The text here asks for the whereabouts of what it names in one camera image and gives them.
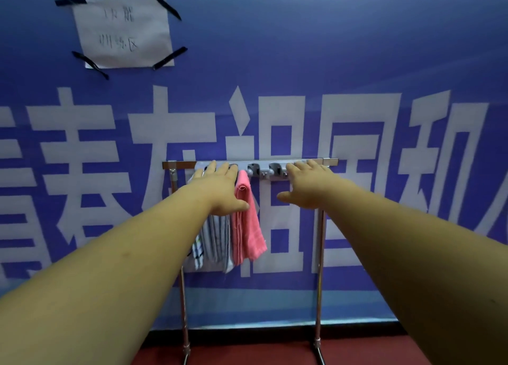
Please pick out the black tape strip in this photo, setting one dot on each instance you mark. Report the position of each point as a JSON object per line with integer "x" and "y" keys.
{"x": 164, "y": 1}
{"x": 170, "y": 58}
{"x": 90, "y": 64}
{"x": 70, "y": 1}

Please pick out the person's right forearm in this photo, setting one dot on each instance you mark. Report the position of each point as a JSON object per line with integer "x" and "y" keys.
{"x": 432, "y": 281}

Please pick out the plain light blue towel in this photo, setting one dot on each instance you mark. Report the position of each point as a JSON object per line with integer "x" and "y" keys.
{"x": 218, "y": 241}

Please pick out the white paper sign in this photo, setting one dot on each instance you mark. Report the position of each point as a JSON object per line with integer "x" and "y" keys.
{"x": 123, "y": 31}

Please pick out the grey plastic clip strip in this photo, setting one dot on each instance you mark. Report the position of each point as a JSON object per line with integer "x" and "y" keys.
{"x": 262, "y": 168}

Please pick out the person's left hand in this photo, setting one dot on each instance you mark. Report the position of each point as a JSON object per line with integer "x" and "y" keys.
{"x": 220, "y": 190}

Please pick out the person's right hand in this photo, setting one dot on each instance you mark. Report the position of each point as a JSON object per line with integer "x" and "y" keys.
{"x": 311, "y": 184}

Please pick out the person's left forearm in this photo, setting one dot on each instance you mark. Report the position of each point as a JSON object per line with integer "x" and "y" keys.
{"x": 99, "y": 289}

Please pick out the striped light blue towel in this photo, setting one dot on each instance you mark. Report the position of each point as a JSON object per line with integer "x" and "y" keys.
{"x": 196, "y": 253}

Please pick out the metal towel rack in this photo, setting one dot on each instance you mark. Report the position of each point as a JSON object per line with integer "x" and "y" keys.
{"x": 178, "y": 164}

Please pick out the blue banner with white characters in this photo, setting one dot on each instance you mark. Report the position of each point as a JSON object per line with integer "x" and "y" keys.
{"x": 357, "y": 39}

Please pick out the pink towel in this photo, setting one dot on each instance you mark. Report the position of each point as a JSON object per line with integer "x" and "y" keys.
{"x": 246, "y": 226}

